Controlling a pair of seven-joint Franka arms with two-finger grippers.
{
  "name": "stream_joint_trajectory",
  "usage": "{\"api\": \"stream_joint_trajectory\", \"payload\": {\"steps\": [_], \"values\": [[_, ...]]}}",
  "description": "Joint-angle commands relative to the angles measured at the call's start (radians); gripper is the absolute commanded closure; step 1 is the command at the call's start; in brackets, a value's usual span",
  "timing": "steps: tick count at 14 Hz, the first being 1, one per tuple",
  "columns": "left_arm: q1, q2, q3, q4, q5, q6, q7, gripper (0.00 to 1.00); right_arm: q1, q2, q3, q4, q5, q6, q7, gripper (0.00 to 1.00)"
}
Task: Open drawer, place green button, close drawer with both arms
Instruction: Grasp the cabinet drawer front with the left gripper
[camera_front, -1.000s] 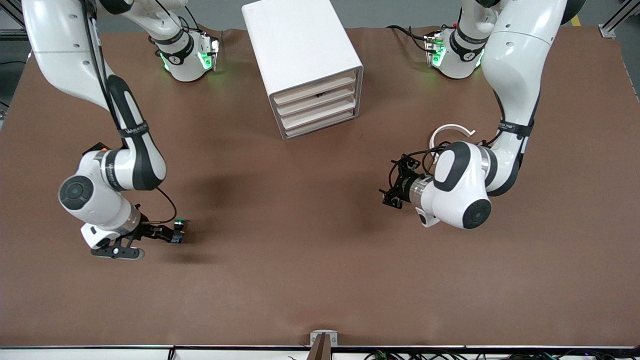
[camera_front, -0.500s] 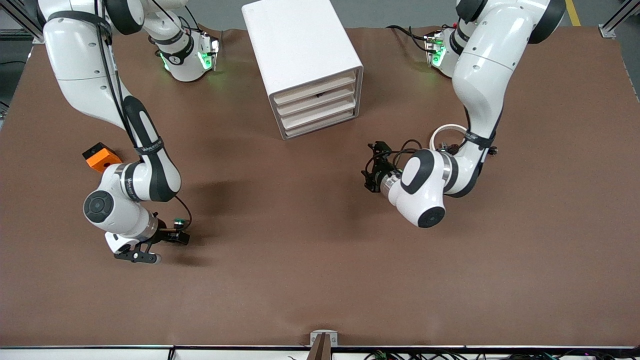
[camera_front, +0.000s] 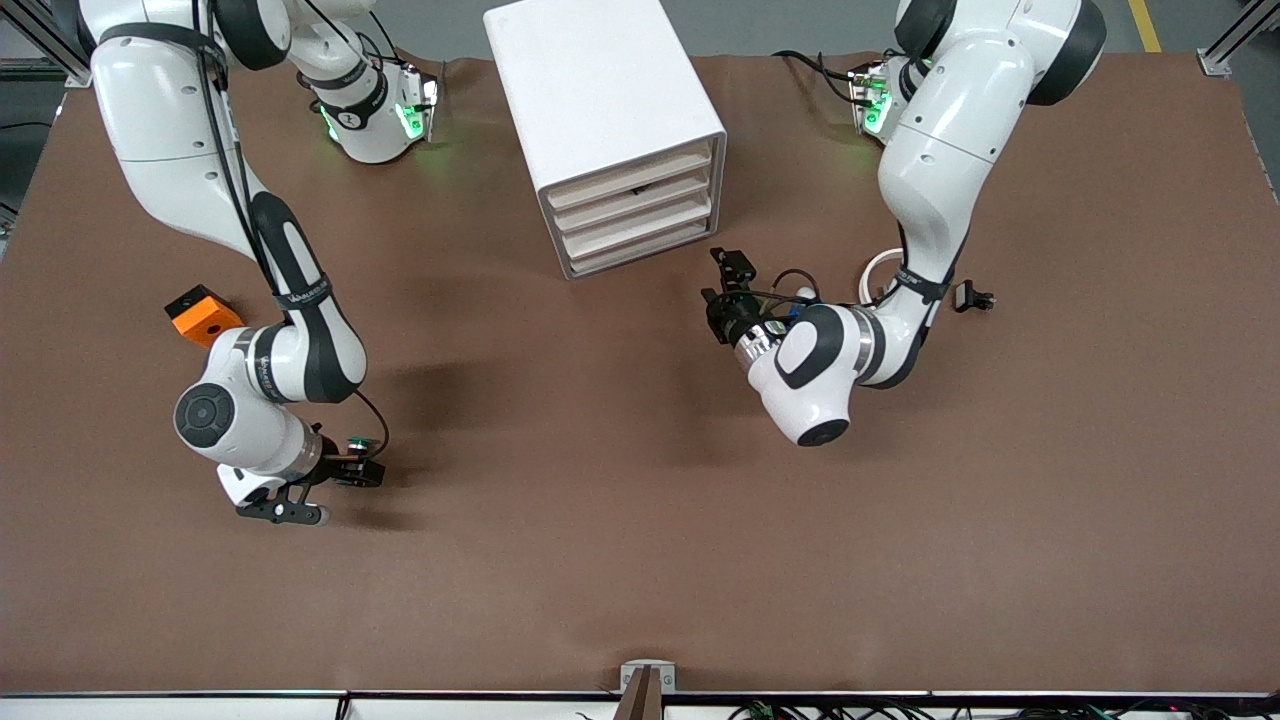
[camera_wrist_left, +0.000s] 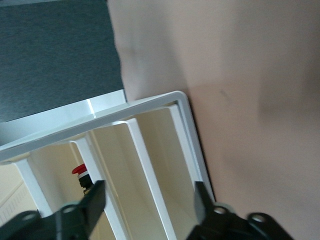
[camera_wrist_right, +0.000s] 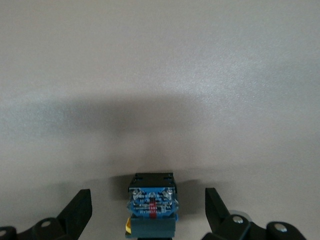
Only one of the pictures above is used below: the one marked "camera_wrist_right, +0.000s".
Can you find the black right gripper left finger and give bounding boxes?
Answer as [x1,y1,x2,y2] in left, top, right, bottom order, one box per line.
[0,189,93,240]

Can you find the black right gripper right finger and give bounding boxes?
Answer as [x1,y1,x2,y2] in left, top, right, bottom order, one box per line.
[203,187,307,240]

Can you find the green push button switch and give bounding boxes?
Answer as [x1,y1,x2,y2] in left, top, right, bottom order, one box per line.
[124,172,180,240]

